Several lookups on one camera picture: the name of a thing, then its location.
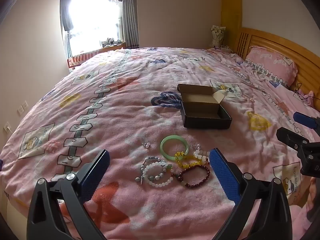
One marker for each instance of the black cardboard box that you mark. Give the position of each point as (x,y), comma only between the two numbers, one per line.
(200,121)

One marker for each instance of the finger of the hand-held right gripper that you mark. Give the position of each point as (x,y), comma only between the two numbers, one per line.
(290,136)
(305,120)

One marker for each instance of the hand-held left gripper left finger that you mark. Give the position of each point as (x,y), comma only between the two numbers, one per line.
(96,177)

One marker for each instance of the wooden headboard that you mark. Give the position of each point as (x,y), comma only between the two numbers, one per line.
(287,47)

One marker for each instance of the green jade bangle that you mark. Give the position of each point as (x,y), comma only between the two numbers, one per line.
(163,150)

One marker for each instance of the wooden desk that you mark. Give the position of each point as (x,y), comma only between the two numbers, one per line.
(115,47)

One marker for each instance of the white wall outlet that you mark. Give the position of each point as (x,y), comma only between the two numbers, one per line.
(7,127)

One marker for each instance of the pink plush toy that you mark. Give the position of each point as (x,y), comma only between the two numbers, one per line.
(308,97)

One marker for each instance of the white wall switch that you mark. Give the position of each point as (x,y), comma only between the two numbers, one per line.
(20,111)
(25,105)

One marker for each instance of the white flower bouquet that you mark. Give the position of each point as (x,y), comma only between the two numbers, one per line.
(217,33)

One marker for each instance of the grey striped curtain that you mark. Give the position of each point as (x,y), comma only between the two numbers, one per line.
(130,22)

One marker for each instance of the yellow wooden pillar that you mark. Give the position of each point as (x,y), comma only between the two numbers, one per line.
(231,10)

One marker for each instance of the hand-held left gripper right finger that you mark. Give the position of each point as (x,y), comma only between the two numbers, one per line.
(225,177)

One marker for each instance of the pink printed blanket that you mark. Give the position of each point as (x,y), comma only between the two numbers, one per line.
(125,100)

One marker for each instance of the small desk ornaments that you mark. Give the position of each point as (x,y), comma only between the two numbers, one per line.
(110,42)

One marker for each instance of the pink printed pillow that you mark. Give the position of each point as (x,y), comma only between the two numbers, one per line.
(270,65)

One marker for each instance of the bright window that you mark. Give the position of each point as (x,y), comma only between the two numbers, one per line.
(92,20)

